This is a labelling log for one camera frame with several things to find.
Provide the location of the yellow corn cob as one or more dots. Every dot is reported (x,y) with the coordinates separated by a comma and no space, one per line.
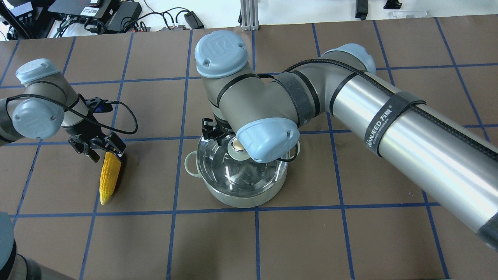
(109,176)

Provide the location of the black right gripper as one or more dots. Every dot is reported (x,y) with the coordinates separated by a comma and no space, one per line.
(209,130)

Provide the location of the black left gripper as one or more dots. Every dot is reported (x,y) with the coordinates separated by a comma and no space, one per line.
(86,131)

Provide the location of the aluminium frame post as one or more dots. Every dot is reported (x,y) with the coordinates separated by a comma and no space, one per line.
(249,20)

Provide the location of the pale green steel pot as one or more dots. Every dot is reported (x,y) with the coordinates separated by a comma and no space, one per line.
(236,152)

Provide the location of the black power adapter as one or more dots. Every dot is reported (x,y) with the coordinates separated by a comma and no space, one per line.
(128,11)

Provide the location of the black power brick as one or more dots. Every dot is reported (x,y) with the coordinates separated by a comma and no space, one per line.
(193,21)

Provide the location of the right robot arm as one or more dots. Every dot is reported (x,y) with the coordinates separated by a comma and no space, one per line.
(446,160)

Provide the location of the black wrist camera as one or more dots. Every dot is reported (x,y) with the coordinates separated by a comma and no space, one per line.
(98,105)

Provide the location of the glass pot lid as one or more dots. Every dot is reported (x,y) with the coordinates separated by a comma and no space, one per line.
(235,178)

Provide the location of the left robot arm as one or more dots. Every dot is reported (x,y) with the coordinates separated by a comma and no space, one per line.
(49,103)

